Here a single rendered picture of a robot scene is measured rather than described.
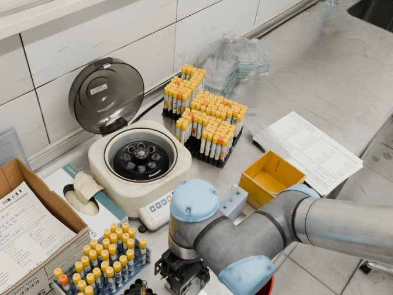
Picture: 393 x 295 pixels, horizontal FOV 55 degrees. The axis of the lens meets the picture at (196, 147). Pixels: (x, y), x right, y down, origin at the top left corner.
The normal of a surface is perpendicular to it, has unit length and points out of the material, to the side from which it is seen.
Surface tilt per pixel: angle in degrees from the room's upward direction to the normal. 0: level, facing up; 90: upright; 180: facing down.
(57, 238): 5
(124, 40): 90
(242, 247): 3
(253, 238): 11
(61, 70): 90
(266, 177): 0
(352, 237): 73
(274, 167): 90
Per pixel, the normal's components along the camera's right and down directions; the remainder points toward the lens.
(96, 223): 0.08, -0.69
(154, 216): 0.36, -0.36
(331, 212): -0.66, -0.65
